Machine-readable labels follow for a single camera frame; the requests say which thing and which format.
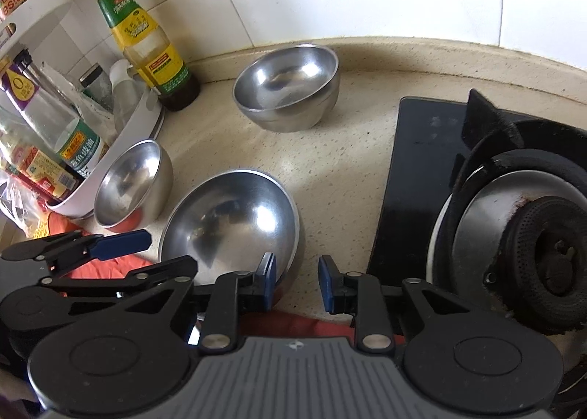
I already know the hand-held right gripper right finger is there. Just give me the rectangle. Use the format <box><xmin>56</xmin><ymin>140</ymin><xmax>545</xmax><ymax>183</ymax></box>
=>
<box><xmin>318</xmin><ymin>255</ymin><xmax>465</xmax><ymax>352</ymax></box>

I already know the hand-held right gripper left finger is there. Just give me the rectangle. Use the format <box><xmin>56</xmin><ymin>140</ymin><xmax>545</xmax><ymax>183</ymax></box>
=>
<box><xmin>121</xmin><ymin>253</ymin><xmax>278</xmax><ymax>351</ymax></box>

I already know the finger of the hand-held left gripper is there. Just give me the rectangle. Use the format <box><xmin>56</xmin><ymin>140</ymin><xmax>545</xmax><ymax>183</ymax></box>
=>
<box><xmin>1</xmin><ymin>230</ymin><xmax>153</xmax><ymax>269</ymax></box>
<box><xmin>39</xmin><ymin>256</ymin><xmax>199</xmax><ymax>299</ymax></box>

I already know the stainless steel bowl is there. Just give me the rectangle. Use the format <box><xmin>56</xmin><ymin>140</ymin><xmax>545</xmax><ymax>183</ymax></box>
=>
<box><xmin>158</xmin><ymin>170</ymin><xmax>304</xmax><ymax>296</ymax></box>
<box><xmin>94</xmin><ymin>140</ymin><xmax>174</xmax><ymax>228</ymax></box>
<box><xmin>232</xmin><ymin>45</ymin><xmax>341</xmax><ymax>133</ymax></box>

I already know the red cloth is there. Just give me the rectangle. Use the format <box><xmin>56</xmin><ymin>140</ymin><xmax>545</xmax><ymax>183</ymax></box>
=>
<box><xmin>48</xmin><ymin>212</ymin><xmax>358</xmax><ymax>341</ymax></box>

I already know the clear crumpled plastic bag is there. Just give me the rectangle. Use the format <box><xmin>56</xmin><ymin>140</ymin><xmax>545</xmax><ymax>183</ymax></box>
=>
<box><xmin>0</xmin><ymin>171</ymin><xmax>52</xmax><ymax>237</ymax></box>

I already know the white two-tier turntable rack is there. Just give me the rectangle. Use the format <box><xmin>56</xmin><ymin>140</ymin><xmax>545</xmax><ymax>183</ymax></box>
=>
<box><xmin>0</xmin><ymin>0</ymin><xmax>166</xmax><ymax>220</ymax></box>

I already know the clear purple label bottle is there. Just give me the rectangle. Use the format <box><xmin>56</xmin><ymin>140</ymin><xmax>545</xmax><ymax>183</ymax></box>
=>
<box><xmin>0</xmin><ymin>47</ymin><xmax>109</xmax><ymax>182</ymax></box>

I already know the white plastic bottle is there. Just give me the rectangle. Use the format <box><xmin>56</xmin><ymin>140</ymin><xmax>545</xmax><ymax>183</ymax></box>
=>
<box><xmin>110</xmin><ymin>59</ymin><xmax>148</xmax><ymax>127</ymax></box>

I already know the small black lid jar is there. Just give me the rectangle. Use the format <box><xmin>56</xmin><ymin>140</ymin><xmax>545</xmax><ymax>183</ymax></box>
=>
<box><xmin>79</xmin><ymin>63</ymin><xmax>114</xmax><ymax>109</ymax></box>

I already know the black gas stove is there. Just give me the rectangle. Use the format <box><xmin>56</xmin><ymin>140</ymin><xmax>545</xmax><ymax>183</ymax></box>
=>
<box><xmin>367</xmin><ymin>89</ymin><xmax>587</xmax><ymax>407</ymax></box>

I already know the yellow green label bottle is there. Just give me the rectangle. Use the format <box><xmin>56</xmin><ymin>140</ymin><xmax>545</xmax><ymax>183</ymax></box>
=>
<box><xmin>88</xmin><ymin>0</ymin><xmax>201</xmax><ymax>112</ymax></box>

